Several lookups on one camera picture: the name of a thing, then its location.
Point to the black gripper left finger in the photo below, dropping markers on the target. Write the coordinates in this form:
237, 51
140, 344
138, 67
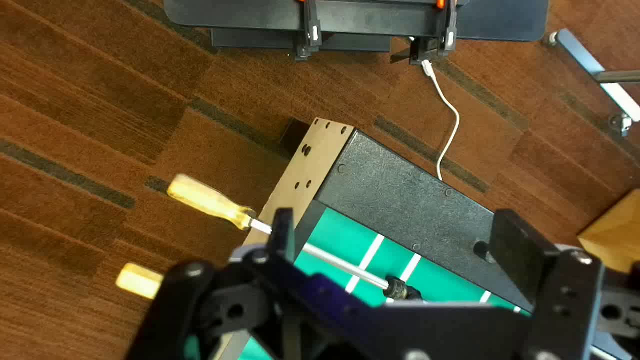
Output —
282, 233

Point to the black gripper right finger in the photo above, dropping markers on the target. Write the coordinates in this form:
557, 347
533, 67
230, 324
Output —
567, 300

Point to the cardboard box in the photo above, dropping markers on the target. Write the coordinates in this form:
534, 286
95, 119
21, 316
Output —
617, 233

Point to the foosball table with green field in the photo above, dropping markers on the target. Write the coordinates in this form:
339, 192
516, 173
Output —
400, 192

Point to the black robot mount plate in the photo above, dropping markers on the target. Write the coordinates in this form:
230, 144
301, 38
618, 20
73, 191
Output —
360, 17

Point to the silver metal floor frame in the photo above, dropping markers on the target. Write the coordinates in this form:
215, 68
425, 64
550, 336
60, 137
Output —
587, 59

